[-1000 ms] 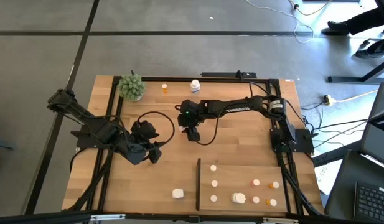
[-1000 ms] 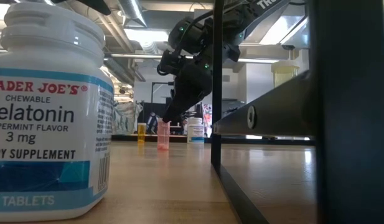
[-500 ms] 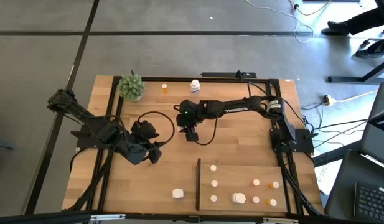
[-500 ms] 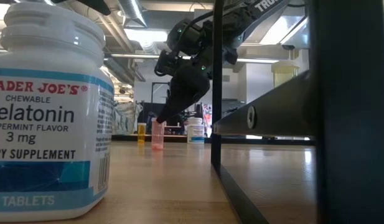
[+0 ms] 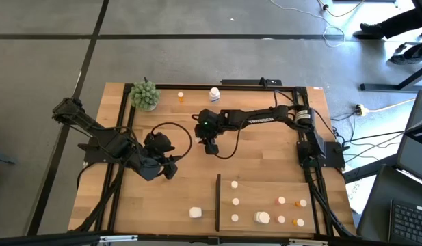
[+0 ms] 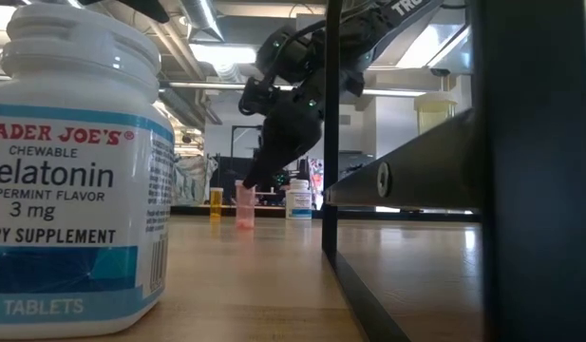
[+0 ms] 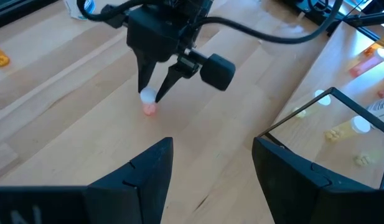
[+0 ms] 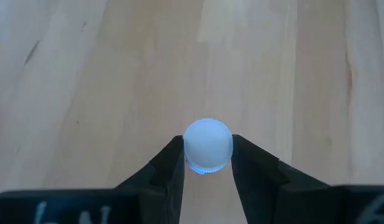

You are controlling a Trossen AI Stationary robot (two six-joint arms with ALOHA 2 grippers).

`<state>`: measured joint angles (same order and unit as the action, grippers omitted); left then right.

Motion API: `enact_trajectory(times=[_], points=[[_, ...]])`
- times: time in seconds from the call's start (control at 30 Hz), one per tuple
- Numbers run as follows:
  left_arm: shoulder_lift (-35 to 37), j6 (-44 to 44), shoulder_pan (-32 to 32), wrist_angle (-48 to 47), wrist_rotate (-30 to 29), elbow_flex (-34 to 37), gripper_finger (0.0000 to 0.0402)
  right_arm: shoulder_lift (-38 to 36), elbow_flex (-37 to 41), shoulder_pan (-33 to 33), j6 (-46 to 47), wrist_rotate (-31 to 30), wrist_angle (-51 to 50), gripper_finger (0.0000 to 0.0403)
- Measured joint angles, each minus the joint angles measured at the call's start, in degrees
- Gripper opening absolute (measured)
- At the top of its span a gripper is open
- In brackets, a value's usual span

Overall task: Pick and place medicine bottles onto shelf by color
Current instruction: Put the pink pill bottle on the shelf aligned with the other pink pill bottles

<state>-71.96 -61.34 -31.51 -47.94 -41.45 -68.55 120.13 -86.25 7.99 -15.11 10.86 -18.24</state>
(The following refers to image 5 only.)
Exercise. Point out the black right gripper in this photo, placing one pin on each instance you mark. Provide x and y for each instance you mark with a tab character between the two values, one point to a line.
210	126

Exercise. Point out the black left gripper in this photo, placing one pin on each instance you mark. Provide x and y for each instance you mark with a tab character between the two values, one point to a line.
156	147

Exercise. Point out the white supplement bottle blue label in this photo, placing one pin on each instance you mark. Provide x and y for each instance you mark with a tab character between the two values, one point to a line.
262	217
214	94
195	212

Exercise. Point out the orange pill vial white cap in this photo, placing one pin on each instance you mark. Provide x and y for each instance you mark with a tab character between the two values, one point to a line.
301	203
299	222
180	96

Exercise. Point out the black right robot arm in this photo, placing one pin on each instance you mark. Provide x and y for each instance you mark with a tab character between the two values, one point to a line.
265	118

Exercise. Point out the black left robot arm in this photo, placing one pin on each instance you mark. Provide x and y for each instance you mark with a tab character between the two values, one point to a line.
104	136

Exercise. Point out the black mounting bar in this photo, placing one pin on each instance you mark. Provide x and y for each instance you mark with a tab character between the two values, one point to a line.
248	82

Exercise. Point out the green succulent in patterned pot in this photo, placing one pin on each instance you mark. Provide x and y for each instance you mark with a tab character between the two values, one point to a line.
144	95

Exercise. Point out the white paper sheet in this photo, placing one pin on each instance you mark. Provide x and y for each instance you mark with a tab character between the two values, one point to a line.
356	198

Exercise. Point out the dark object on floor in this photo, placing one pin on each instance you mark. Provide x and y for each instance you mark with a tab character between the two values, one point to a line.
2	160

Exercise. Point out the black desk foot bar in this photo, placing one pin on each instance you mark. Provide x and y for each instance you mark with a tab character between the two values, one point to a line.
385	87

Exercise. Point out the person's shoe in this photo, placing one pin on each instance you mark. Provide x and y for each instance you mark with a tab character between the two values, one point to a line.
402	59
368	30

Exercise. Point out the dark laptop screen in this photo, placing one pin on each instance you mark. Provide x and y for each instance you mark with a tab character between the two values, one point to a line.
416	147

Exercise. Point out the person's leg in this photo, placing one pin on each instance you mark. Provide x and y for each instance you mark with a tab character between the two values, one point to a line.
417	49
402	22

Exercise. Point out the dark grey laptop with keyboard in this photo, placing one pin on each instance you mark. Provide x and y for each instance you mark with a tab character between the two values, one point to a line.
409	222

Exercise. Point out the black aluminium table frame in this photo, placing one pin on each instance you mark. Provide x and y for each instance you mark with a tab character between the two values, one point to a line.
197	87

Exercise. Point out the black overhead frame bar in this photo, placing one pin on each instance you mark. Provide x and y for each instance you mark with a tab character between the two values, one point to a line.
210	239

